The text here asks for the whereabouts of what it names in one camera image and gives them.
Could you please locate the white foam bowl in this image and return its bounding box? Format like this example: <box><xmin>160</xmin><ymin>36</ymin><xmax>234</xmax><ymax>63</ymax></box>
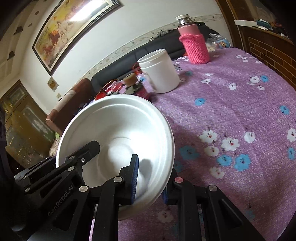
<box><xmin>56</xmin><ymin>94</ymin><xmax>175</xmax><ymax>220</ymax></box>

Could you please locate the wooden glass door cabinet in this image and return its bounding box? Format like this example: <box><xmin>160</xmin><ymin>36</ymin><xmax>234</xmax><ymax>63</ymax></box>
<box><xmin>1</xmin><ymin>80</ymin><xmax>55</xmax><ymax>168</ymax></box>

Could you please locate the far red plate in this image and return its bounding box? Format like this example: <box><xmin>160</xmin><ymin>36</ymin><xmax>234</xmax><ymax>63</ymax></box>
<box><xmin>95</xmin><ymin>79</ymin><xmax>121</xmax><ymax>100</ymax></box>

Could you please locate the pink knit sleeve bottle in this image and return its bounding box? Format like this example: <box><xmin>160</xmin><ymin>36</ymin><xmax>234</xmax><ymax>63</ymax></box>
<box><xmin>176</xmin><ymin>14</ymin><xmax>210</xmax><ymax>64</ymax></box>

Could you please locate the framed horse painting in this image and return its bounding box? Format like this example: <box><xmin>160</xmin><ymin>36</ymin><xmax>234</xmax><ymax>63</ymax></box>
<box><xmin>32</xmin><ymin>0</ymin><xmax>121</xmax><ymax>75</ymax></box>

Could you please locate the brown armchair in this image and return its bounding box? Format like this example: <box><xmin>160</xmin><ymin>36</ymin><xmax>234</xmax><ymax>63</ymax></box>
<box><xmin>46</xmin><ymin>78</ymin><xmax>94</xmax><ymax>136</ymax></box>

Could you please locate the black leather sofa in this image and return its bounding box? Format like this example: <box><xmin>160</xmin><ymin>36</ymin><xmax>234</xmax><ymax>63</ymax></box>
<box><xmin>91</xmin><ymin>22</ymin><xmax>220</xmax><ymax>93</ymax></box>

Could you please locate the dark jar with cork lid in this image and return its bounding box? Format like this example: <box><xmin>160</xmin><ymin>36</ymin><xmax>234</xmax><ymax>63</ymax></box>
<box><xmin>119</xmin><ymin>73</ymin><xmax>150</xmax><ymax>100</ymax></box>

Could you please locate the white plastic jar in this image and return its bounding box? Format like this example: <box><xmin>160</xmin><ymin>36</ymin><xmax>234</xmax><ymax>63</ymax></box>
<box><xmin>137</xmin><ymin>49</ymin><xmax>180</xmax><ymax>93</ymax></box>

